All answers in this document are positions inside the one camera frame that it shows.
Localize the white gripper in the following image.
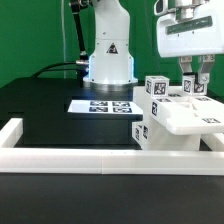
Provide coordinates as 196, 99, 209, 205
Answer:
154, 0, 224, 84

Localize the white tagged cube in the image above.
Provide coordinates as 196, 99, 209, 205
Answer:
182, 75, 207, 95
145, 76, 169, 97

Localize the white chair back frame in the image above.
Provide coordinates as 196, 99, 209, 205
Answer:
133, 86, 224, 135

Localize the white chair seat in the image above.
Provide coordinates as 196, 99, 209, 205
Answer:
141, 118, 201, 151

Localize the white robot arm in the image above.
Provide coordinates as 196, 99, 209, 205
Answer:
70, 0, 224, 88

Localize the white flat tag board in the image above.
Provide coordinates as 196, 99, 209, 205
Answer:
68, 100, 143, 115

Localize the white U-shaped boundary fence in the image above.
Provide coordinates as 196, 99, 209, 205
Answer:
0, 118, 224, 176

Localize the black raised platform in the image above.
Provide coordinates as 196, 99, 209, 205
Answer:
0, 78, 143, 122

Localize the black cable bundle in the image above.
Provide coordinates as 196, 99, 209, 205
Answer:
31, 60, 88, 80

